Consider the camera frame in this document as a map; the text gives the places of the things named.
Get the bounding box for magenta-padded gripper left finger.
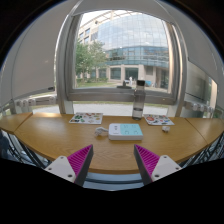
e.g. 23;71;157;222
43;143;95;187

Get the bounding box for grey window frame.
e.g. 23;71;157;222
54;0;188;116

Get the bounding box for sticker sheet with food prints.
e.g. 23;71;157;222
68;112;104;126

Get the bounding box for glass-fronted curved building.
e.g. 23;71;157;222
78;9;171;89

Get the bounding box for dark window handle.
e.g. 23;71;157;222
116;79;133;90

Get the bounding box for white and teal power strip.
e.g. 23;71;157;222
107;122;144;141

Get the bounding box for sticker sheet with red circle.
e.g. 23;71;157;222
143;113;175;127

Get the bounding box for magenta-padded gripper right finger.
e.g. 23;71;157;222
133;143;183;186

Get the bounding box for green tree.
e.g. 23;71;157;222
74;39;108;84

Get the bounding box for clear water bottle black cap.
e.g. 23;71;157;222
131;79;147;121

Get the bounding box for coiled white cable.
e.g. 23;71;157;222
93;126;110;138

